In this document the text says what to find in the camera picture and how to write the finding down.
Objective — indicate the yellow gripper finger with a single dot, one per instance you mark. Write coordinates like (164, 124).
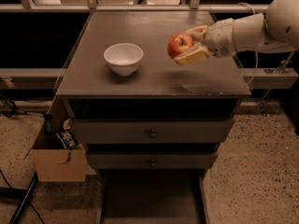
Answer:
(198, 53)
(198, 33)

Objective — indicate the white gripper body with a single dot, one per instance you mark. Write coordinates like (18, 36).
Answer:
(220, 37)

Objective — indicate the red apple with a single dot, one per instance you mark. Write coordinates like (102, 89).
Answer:
(179, 44)

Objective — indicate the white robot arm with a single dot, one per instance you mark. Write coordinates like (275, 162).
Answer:
(275, 31)

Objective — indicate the grey top drawer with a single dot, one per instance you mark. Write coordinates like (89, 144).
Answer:
(112, 132)

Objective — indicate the grey drawer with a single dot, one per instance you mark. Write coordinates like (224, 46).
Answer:
(112, 132)
(152, 197)
(151, 160)

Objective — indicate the grey drawer cabinet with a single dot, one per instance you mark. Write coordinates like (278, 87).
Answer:
(159, 90)

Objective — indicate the grey middle drawer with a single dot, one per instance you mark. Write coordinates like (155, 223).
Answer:
(151, 160)

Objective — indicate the grey bottom drawer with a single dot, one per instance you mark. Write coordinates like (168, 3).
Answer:
(152, 197)

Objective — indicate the white ceramic bowl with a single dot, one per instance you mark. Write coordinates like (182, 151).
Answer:
(124, 58)

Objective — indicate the black snack packet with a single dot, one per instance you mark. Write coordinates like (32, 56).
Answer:
(66, 136)

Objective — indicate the dark bottle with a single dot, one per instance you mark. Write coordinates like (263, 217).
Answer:
(47, 125)

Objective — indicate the cardboard box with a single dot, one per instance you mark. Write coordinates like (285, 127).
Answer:
(52, 161)

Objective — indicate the metal frame rail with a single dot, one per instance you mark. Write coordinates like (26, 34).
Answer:
(214, 8)

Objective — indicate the metal clamp bracket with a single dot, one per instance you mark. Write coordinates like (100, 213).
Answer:
(9, 107)

